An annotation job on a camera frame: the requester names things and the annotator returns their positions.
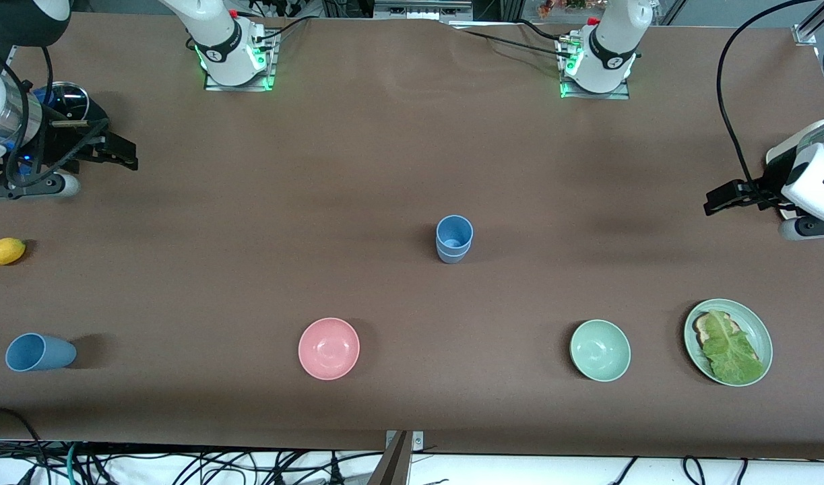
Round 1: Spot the blue plastic cup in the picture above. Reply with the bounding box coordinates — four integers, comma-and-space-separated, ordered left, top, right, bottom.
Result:
5, 333, 77, 373
436, 215, 474, 255
437, 241, 472, 264

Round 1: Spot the cream cutting board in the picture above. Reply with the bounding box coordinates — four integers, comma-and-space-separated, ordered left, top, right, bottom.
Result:
765, 119, 824, 203

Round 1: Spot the glass lid blue knob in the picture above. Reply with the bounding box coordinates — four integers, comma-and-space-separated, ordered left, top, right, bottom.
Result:
34, 82, 90, 127

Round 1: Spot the pale green plate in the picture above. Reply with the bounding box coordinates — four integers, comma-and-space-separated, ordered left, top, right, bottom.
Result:
684, 298, 773, 387

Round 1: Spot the toast bread slice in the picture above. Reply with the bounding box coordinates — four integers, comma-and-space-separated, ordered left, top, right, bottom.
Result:
695, 312, 757, 361

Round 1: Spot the green lettuce leaf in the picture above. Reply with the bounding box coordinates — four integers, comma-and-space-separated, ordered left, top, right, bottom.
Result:
701, 310, 766, 385

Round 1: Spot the pale green bowl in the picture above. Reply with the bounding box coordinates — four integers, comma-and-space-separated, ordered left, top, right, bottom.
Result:
569, 319, 632, 383

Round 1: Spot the pink bowl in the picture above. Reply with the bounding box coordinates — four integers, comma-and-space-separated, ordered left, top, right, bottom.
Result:
298, 317, 360, 381

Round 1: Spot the colourful small object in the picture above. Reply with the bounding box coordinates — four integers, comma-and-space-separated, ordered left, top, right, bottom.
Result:
536, 0, 591, 18

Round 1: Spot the brown table cover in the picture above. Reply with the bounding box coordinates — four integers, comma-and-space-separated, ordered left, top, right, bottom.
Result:
0, 12, 824, 460

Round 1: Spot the grey metal box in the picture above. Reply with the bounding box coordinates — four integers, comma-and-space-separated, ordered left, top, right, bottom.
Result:
373, 0, 474, 20

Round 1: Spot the dark metal bar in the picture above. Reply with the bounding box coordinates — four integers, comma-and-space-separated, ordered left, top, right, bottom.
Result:
367, 431, 413, 485

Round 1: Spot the black saucepan blue handle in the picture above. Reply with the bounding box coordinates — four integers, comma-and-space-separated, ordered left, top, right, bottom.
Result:
46, 81, 110, 166

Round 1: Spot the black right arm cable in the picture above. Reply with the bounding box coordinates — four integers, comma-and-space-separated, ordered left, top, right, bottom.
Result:
0, 37, 110, 195

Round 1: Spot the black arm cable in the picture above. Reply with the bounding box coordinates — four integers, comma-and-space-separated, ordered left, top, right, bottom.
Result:
0, 37, 110, 195
716, 0, 818, 197

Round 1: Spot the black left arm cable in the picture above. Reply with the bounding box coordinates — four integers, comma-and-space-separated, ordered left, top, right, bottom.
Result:
716, 0, 818, 197

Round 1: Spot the aluminium frame profile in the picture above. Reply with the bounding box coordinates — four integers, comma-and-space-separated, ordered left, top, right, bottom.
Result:
792, 0, 824, 46

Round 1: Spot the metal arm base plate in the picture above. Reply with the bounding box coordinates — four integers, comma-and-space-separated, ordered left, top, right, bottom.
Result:
203, 30, 278, 92
558, 37, 631, 101

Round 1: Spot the black base cable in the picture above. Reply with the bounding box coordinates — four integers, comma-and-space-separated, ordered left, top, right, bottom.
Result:
240, 10, 313, 52
449, 19, 578, 61

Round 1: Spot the small metal bracket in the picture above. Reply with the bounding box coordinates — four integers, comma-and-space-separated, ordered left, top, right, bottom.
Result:
385, 430, 425, 451

